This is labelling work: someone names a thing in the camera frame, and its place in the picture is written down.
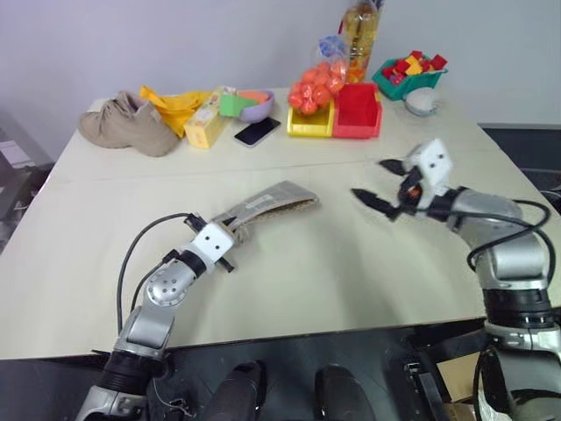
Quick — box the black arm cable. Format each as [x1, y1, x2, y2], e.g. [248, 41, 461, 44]
[115, 212, 194, 334]
[414, 199, 552, 271]

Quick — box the dark side furniture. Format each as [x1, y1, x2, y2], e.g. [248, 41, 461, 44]
[0, 109, 54, 256]

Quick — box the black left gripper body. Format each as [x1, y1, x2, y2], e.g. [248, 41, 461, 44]
[184, 212, 239, 275]

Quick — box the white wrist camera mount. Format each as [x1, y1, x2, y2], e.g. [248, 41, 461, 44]
[191, 221, 235, 275]
[404, 139, 455, 210]

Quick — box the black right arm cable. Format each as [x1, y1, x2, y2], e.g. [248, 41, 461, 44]
[414, 199, 552, 271]

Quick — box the dark rounded shape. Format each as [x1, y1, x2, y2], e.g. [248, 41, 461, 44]
[314, 363, 379, 421]
[204, 360, 269, 421]

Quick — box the yellow plastic bin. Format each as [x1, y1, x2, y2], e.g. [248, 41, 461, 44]
[286, 101, 338, 139]

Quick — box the green plastic bin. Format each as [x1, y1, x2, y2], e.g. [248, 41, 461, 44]
[372, 57, 451, 102]

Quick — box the green flat block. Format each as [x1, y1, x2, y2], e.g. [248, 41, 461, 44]
[218, 92, 259, 119]

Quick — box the white grey round object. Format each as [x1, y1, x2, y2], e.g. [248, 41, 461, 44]
[403, 86, 442, 117]

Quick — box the beige suede shoe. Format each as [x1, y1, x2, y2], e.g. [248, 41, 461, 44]
[78, 89, 180, 159]

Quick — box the grey cloth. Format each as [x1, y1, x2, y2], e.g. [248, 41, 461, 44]
[209, 179, 322, 247]

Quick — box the purple bowl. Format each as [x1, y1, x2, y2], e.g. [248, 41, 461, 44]
[226, 88, 277, 125]

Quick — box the black smartphone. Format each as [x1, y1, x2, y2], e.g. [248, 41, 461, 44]
[233, 117, 282, 148]

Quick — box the orange round piece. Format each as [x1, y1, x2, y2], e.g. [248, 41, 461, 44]
[238, 89, 272, 104]

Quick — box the bag of orange balls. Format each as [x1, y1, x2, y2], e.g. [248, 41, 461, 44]
[288, 35, 352, 117]

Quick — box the black metal frame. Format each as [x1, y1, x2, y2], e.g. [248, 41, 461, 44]
[401, 345, 455, 421]

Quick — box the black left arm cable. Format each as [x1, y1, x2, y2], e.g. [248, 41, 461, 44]
[115, 212, 194, 334]

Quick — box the brown cardboard box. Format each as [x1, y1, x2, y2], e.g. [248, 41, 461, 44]
[440, 350, 484, 421]

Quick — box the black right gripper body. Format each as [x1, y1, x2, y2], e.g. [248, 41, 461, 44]
[391, 168, 424, 221]

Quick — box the dark side desk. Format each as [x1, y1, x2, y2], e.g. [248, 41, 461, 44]
[476, 122, 561, 203]

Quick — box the yellow cloth bag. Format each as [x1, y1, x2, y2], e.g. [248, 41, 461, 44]
[138, 84, 217, 139]

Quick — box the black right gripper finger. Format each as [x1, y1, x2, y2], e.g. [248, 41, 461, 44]
[378, 159, 413, 178]
[350, 188, 400, 221]

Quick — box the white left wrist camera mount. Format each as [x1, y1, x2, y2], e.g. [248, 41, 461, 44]
[191, 221, 235, 275]

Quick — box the yellow oil bottle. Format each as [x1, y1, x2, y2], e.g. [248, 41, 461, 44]
[338, 0, 383, 85]

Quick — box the yellow printed carton box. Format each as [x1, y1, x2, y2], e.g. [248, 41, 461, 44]
[183, 85, 238, 152]

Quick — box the red plastic bin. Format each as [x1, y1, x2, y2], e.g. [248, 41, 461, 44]
[331, 82, 384, 140]

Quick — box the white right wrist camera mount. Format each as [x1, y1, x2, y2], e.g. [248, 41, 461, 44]
[404, 139, 455, 210]

